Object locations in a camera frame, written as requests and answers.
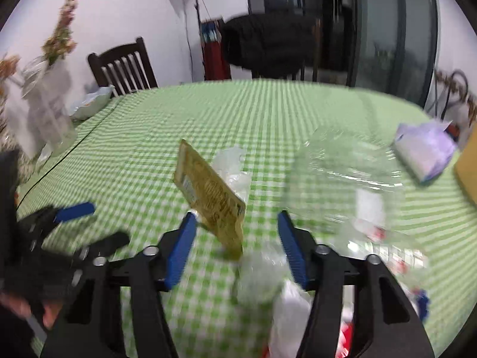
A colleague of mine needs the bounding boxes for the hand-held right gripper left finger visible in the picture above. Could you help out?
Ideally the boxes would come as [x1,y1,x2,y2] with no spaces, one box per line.
[39,212,198,358]

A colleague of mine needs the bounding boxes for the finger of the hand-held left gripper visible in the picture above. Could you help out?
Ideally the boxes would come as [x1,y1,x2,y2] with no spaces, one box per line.
[63,231,130,288]
[17,202,96,249]

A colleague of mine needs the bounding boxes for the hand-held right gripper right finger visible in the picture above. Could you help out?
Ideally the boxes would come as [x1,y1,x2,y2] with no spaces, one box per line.
[278,210,435,358]

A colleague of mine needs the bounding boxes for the yellow snack wrapper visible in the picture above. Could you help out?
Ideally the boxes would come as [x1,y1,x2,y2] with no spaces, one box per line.
[173,139,247,260]

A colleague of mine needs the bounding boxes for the person's left hand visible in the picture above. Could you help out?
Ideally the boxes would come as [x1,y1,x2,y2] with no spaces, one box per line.
[0,291,64,331]

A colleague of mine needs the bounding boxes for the crumpled clear plastic cup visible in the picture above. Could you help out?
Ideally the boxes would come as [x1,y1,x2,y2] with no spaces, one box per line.
[236,248,287,304]

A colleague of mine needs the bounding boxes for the white plastic bag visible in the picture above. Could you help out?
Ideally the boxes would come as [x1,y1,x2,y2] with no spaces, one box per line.
[268,280,315,358]

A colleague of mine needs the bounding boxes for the clear packaging with red label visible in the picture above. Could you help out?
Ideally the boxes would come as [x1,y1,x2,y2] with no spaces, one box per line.
[324,188,429,278]

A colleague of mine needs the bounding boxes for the crumpled clear plastic bag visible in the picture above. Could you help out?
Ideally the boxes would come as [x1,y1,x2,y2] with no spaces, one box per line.
[212,145,252,202]

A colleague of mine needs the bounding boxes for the clear glass vase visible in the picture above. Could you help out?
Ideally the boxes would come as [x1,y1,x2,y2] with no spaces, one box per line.
[20,56,77,157]

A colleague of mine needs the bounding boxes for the clear plastic clamshell container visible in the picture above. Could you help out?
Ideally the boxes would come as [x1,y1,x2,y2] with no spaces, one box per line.
[285,125,407,209]

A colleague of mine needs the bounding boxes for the green checked tablecloth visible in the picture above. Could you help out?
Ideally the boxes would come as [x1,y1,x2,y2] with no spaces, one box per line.
[15,80,477,358]

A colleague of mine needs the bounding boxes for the pale wavy-edged bowl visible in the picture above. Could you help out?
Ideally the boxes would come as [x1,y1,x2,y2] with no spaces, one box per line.
[69,85,116,121]

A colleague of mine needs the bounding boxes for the purple tissue pack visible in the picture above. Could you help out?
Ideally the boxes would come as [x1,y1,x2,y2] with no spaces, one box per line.
[393,119,458,185]

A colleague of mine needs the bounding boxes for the dark wooden chair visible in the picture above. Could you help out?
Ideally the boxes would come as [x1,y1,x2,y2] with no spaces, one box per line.
[87,36,159,98]

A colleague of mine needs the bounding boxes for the dried pink flowers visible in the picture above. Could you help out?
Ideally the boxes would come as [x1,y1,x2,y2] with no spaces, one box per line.
[0,0,86,86]

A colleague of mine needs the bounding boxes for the yellow thermos jug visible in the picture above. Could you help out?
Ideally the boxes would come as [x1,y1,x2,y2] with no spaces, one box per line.
[454,125,477,207]

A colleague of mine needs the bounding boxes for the red hanging bag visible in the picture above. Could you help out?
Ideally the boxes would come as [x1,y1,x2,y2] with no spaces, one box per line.
[199,18,232,81]

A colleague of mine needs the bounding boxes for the wooden chair holding jacket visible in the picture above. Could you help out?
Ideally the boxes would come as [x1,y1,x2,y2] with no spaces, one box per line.
[251,18,323,82]

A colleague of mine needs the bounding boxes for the black puffer jacket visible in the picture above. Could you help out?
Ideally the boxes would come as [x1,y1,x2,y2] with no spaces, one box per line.
[222,14,321,79]

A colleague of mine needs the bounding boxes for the dark sliding glass door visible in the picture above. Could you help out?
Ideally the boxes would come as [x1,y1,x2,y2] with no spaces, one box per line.
[244,0,440,109]

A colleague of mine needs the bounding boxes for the dried brown plant bunch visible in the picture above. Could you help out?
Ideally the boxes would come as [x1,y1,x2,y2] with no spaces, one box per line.
[434,69,477,110]

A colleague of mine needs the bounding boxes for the black cable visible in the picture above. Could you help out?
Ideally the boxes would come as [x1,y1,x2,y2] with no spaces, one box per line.
[17,108,112,209]

